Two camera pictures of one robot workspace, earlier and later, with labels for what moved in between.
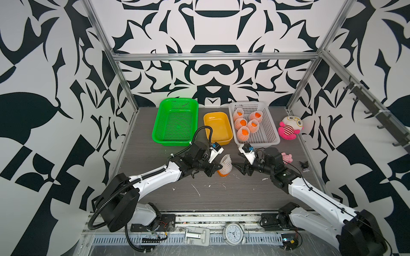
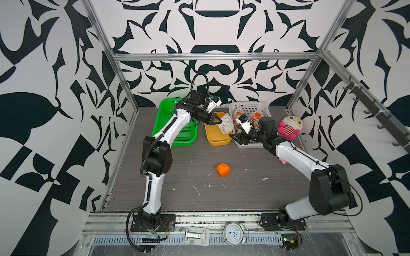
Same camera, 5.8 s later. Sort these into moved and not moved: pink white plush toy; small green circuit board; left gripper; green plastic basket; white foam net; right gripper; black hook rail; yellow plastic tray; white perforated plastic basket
Moved: right gripper; left gripper; white foam net
Not moved: pink white plush toy; yellow plastic tray; black hook rail; white perforated plastic basket; green plastic basket; small green circuit board
